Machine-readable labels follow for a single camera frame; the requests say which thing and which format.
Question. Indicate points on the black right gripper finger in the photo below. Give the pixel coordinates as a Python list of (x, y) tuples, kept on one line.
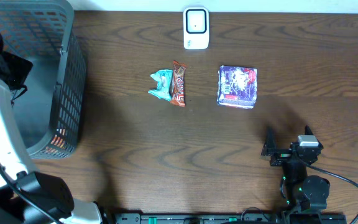
[(269, 144), (308, 131)]

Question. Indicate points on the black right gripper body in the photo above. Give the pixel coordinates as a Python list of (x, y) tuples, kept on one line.
[(281, 156)]

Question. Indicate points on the red orange snack bar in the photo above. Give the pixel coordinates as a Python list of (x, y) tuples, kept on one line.
[(178, 84)]

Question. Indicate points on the teal snack wrapper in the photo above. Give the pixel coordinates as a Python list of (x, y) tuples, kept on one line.
[(164, 80)]

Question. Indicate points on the grey plastic basket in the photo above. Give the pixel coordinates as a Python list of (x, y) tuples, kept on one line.
[(48, 114)]

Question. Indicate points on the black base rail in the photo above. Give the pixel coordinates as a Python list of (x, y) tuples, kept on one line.
[(257, 218)]

